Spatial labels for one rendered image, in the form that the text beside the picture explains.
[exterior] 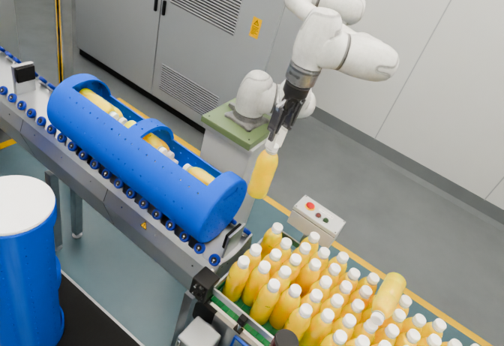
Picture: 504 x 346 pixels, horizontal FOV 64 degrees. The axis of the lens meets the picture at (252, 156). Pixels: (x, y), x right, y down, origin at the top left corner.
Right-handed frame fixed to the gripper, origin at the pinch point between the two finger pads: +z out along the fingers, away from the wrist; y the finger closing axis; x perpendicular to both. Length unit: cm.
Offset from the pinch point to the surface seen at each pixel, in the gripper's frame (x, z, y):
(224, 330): 20, 64, 20
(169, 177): -25.9, 30.9, 15.2
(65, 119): -80, 38, 25
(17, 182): -64, 48, 51
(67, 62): -150, 54, -13
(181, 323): -6, 110, 7
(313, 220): 15.8, 37.7, -25.4
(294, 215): 8.3, 41.7, -24.7
